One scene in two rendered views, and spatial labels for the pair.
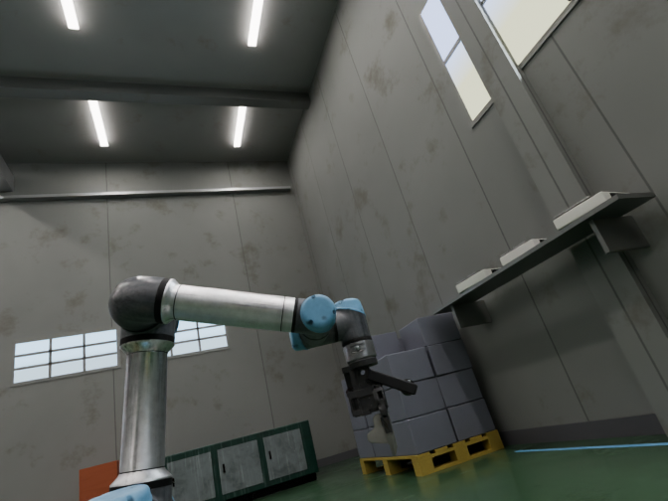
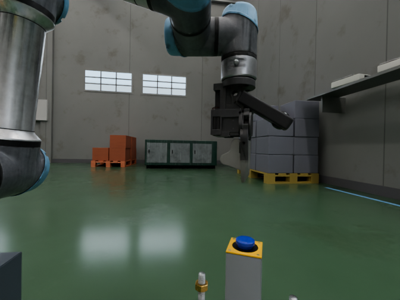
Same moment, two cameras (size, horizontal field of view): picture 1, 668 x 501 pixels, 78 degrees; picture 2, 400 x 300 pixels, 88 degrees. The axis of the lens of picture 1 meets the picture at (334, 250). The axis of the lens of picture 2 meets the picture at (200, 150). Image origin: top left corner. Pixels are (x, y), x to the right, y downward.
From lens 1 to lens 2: 0.57 m
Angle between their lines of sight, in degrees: 27
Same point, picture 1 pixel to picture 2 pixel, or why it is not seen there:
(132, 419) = not seen: outside the picture
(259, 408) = (196, 130)
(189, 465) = (156, 146)
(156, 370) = (20, 37)
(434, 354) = (298, 124)
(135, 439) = not seen: outside the picture
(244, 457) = (182, 149)
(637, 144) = not seen: outside the picture
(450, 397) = (298, 149)
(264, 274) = (212, 59)
